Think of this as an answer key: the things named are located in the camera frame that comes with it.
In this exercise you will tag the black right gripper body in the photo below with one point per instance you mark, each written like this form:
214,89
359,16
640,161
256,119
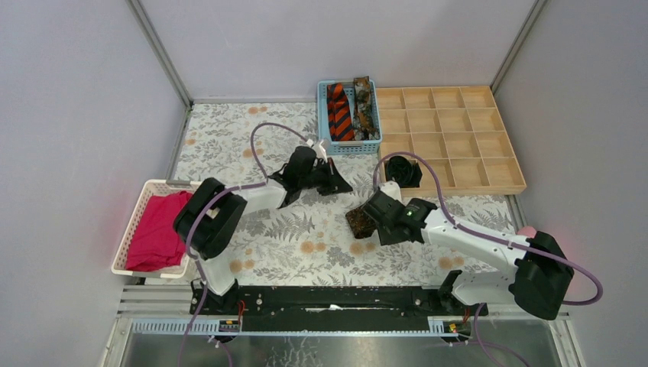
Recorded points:
385,235

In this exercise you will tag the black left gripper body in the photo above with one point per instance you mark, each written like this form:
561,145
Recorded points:
320,177

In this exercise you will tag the black gold patterned tie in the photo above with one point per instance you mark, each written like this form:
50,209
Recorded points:
360,223

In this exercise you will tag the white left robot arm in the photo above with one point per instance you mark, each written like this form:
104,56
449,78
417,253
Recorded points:
208,221

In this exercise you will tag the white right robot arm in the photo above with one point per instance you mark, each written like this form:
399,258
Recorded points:
527,271

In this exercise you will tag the blue plastic basket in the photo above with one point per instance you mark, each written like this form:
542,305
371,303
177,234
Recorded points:
345,147

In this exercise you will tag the dark green rolled tie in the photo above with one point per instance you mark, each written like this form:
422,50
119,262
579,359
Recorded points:
406,173

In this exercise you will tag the orange navy striped tie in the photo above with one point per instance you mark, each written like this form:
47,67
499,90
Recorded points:
339,113

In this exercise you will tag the brown camouflage tie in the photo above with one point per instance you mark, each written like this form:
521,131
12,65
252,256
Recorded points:
363,122

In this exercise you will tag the floral patterned tablecloth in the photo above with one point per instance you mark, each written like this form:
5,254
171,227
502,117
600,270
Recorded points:
309,242

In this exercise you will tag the wooden compartment tray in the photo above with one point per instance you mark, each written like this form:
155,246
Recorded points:
457,136

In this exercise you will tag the pink cloth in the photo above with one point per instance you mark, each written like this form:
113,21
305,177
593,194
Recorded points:
528,231

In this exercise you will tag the red cloth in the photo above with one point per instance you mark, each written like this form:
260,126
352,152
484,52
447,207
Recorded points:
155,245

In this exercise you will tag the white plastic basket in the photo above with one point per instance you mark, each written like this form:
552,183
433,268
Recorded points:
151,188

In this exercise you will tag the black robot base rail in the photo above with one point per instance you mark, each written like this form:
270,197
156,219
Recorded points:
333,309

